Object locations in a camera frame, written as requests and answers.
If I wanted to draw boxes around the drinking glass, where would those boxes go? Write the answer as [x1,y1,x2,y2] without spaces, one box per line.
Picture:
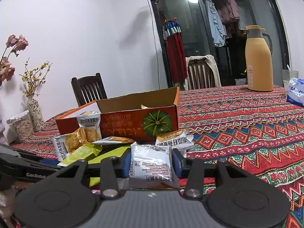
[282,65,298,89]

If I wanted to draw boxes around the orange thermos jug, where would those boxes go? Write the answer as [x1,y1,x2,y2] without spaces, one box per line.
[245,25,274,92]

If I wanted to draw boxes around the oat crisp pack on pile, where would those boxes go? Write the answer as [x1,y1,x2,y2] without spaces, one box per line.
[52,127,87,162]

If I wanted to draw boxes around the pink vase with roses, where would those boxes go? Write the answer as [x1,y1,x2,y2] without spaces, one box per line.
[1,35,28,145]

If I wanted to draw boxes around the large orange snack bag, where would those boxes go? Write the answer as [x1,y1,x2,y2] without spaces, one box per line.
[141,104,150,109]

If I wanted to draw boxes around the chair with beige cloth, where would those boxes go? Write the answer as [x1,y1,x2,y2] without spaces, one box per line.
[185,55,221,90]

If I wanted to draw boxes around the white blue tissue pack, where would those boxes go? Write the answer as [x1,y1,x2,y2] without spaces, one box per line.
[287,78,304,107]

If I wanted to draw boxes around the white grey snack pack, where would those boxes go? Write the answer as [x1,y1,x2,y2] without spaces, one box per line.
[129,143,172,182]

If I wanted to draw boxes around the red tassel hanging decoration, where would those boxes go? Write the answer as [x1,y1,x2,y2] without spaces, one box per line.
[162,17,187,84]

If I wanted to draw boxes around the dark wooden chair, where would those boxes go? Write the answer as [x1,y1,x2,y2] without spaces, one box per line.
[71,73,107,106]

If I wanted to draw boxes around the clear food storage jar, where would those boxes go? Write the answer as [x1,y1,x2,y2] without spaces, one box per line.
[6,110,34,143]

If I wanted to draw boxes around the oat crisp pack against box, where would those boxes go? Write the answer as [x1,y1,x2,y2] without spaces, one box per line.
[76,111,101,143]

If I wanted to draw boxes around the small orange snack pack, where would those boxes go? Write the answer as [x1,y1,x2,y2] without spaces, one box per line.
[117,178,179,190]

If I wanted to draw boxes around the hanging blue shirt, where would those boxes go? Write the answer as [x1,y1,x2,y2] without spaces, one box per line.
[205,0,226,47]

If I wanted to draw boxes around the oat crisp pack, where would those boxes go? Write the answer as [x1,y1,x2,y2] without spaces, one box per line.
[92,136,135,146]
[76,111,101,143]
[52,127,87,162]
[155,129,194,157]

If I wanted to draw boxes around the floral vase yellow twigs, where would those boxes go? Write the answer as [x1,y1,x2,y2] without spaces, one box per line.
[20,59,52,132]

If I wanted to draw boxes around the patterned red tablecloth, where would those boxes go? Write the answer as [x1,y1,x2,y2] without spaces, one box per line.
[14,85,303,227]

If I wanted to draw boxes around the orange pumpkin cardboard box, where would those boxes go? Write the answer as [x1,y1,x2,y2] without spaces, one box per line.
[56,87,180,142]

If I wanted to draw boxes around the hanging pink jacket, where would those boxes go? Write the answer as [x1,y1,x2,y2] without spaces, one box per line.
[217,0,240,24]

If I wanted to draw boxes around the long green snack bar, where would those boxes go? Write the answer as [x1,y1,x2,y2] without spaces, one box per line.
[85,146,131,188]

